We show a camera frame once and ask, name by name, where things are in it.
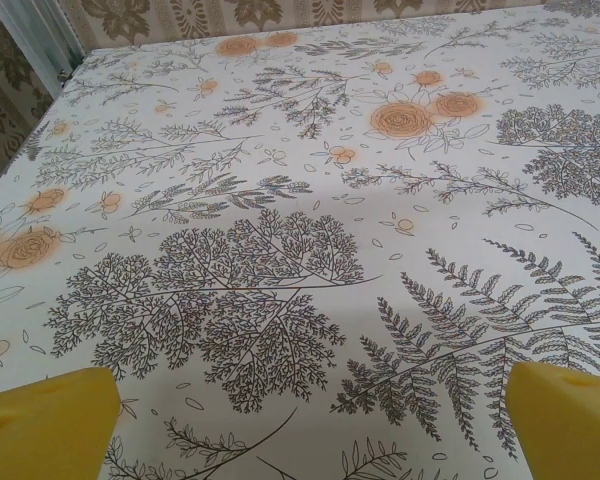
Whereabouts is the aluminium frame post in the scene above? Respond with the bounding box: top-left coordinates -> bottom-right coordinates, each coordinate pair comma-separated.
7,0 -> 89,99

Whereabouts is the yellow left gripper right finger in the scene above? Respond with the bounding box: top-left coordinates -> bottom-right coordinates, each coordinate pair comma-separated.
504,359 -> 600,480

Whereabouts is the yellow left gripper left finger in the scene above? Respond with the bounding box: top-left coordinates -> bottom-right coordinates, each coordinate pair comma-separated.
0,366 -> 119,480

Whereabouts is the floral print tablecloth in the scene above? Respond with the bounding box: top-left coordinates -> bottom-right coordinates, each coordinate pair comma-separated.
0,5 -> 600,480

